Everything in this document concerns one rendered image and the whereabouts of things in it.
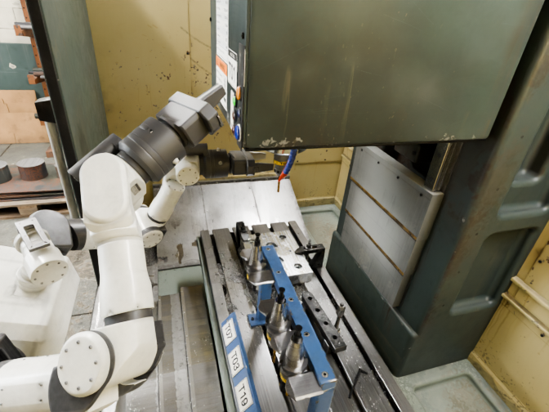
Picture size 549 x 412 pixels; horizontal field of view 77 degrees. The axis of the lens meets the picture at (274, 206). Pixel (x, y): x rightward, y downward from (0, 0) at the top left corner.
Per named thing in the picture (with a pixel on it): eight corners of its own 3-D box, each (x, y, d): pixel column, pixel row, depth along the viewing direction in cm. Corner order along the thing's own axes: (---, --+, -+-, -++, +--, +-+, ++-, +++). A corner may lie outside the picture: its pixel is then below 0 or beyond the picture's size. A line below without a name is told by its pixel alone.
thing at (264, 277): (251, 287, 95) (251, 285, 95) (246, 274, 99) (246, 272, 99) (274, 283, 97) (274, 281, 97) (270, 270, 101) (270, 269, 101)
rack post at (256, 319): (251, 327, 121) (255, 262, 106) (247, 315, 125) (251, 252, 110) (277, 322, 124) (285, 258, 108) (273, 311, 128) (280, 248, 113)
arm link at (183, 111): (210, 96, 55) (155, 145, 51) (232, 139, 62) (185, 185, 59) (167, 80, 62) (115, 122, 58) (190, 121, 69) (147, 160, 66)
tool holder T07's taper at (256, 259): (265, 266, 100) (265, 248, 97) (249, 267, 99) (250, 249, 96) (261, 257, 104) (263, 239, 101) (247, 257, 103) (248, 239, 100)
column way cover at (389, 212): (390, 311, 133) (431, 194, 106) (336, 238, 171) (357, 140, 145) (401, 308, 134) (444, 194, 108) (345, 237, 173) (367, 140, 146)
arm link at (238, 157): (256, 154, 101) (216, 156, 97) (254, 184, 106) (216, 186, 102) (247, 139, 111) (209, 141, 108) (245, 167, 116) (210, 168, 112)
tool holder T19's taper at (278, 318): (289, 325, 83) (292, 305, 79) (272, 329, 82) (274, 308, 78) (283, 311, 86) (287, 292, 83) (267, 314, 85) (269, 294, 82)
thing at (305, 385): (290, 403, 68) (290, 401, 68) (281, 379, 73) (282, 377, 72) (322, 395, 70) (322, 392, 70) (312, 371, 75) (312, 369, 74)
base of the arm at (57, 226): (51, 284, 94) (1, 273, 88) (63, 244, 102) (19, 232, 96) (69, 258, 86) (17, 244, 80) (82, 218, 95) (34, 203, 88)
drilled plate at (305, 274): (256, 290, 131) (256, 280, 128) (239, 244, 154) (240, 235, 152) (311, 281, 138) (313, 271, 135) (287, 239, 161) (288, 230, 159)
